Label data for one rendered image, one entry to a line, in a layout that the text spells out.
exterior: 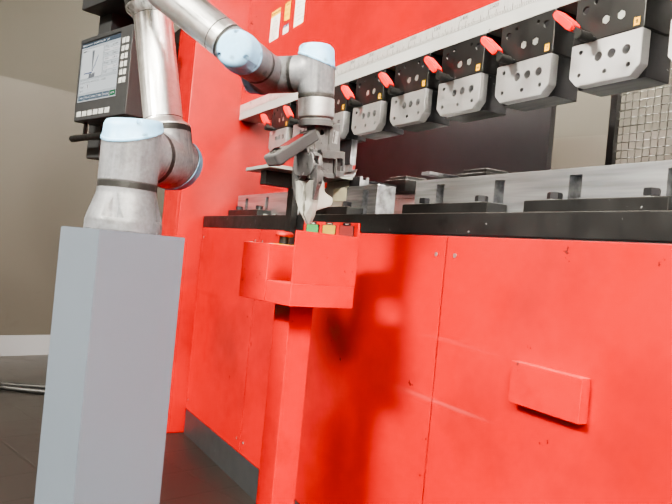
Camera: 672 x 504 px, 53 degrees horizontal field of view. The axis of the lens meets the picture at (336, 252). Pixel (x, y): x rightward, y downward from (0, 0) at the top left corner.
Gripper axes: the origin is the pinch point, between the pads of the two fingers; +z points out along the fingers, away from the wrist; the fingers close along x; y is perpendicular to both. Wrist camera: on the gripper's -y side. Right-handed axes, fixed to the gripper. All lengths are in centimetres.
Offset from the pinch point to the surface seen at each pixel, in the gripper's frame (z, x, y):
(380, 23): -54, 29, 44
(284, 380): 33.9, 2.4, -2.8
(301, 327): 23.1, 2.4, 1.2
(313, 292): 14.9, -4.7, -1.0
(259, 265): 10.2, 7.8, -6.1
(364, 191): -8, 32, 42
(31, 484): 81, 98, -29
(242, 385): 55, 78, 31
